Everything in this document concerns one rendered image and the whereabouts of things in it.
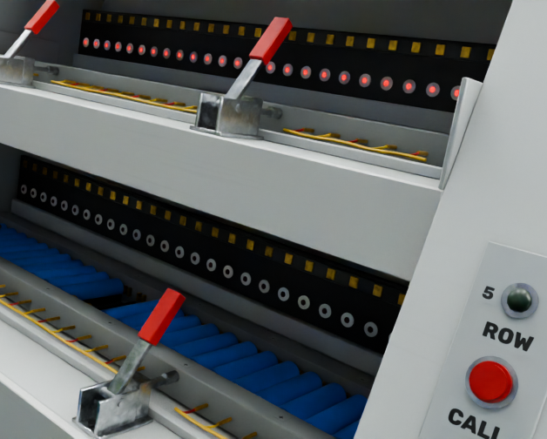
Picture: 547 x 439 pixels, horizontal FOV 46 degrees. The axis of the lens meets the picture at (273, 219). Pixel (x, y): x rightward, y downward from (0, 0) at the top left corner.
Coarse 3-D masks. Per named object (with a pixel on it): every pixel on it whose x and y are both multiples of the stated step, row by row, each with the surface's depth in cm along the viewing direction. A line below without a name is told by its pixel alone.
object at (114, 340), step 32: (0, 256) 58; (0, 288) 55; (32, 288) 52; (32, 320) 49; (64, 320) 50; (96, 320) 48; (128, 352) 45; (160, 352) 44; (192, 384) 41; (224, 384) 41; (224, 416) 40; (256, 416) 38; (288, 416) 38
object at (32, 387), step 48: (96, 240) 66; (192, 288) 57; (0, 336) 48; (288, 336) 51; (336, 336) 48; (0, 384) 41; (48, 384) 42; (0, 432) 42; (48, 432) 38; (144, 432) 38
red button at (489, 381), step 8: (480, 368) 25; (488, 368) 25; (496, 368) 25; (504, 368) 25; (472, 376) 25; (480, 376) 25; (488, 376) 25; (496, 376) 25; (504, 376) 24; (472, 384) 25; (480, 384) 25; (488, 384) 25; (496, 384) 25; (504, 384) 24; (472, 392) 25; (480, 392) 25; (488, 392) 25; (496, 392) 24; (504, 392) 24; (488, 400) 25; (496, 400) 25
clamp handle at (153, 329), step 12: (168, 288) 40; (168, 300) 40; (180, 300) 40; (156, 312) 40; (168, 312) 39; (144, 324) 39; (156, 324) 39; (168, 324) 39; (144, 336) 39; (156, 336) 39; (132, 348) 39; (144, 348) 39; (132, 360) 39; (120, 372) 38; (132, 372) 38; (120, 384) 38
